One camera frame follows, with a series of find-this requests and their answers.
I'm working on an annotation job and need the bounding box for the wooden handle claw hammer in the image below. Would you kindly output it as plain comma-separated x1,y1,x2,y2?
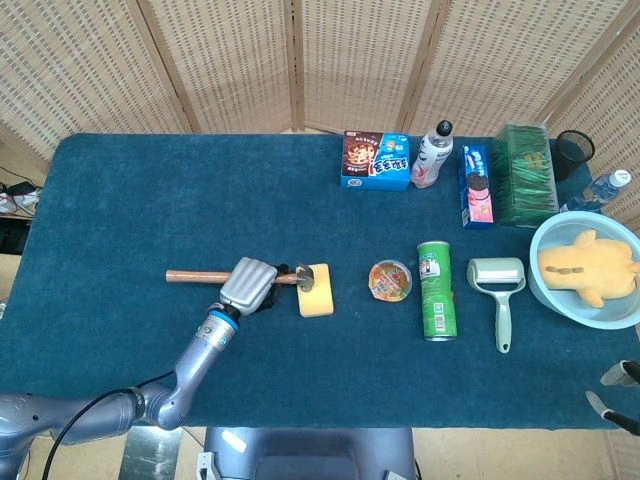
165,262,315,294

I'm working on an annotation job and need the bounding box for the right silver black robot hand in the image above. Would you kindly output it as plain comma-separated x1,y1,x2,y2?
584,358,640,435

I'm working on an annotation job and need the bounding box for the clear water bottle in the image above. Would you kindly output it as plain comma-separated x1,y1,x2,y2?
559,169,634,215

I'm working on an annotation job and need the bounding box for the green patterned box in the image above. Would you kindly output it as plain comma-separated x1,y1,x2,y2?
491,121,560,229

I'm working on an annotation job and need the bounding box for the blue pink cookie box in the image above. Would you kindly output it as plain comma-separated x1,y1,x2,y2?
458,144,496,230

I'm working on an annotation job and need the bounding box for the light blue plastic basin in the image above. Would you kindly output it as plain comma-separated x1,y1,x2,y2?
528,210,640,331

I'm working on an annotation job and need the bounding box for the blue carpet table cover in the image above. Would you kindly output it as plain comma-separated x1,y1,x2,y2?
0,132,640,431

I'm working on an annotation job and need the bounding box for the blue brown snack box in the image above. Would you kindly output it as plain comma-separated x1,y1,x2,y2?
340,130,412,193

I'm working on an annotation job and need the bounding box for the round instant noodle cup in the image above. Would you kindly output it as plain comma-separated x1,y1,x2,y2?
368,259,413,302

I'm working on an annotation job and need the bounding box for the white pink drink bottle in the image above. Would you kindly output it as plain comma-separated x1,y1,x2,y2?
410,119,456,190

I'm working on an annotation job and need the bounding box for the black mesh pen holder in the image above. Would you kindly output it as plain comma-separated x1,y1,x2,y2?
552,129,597,182

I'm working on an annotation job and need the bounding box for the yellow plush toy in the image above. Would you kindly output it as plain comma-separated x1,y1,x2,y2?
537,229,640,309

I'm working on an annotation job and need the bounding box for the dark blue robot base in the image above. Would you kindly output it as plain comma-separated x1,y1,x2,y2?
195,426,422,480

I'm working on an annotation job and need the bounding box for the green chips can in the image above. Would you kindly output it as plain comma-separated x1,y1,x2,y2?
416,240,459,343

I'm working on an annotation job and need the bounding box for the yellow rectangular sponge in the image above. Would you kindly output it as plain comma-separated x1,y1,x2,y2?
295,262,336,318

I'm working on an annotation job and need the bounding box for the pale green lint roller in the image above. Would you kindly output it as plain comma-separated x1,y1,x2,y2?
466,257,527,355

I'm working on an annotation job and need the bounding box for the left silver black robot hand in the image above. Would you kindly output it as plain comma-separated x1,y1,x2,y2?
219,256,290,316

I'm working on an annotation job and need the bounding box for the cables and power strip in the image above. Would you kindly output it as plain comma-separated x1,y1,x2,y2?
0,180,42,217

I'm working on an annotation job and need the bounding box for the wicker folding screen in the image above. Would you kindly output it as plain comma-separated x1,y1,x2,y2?
0,0,640,226

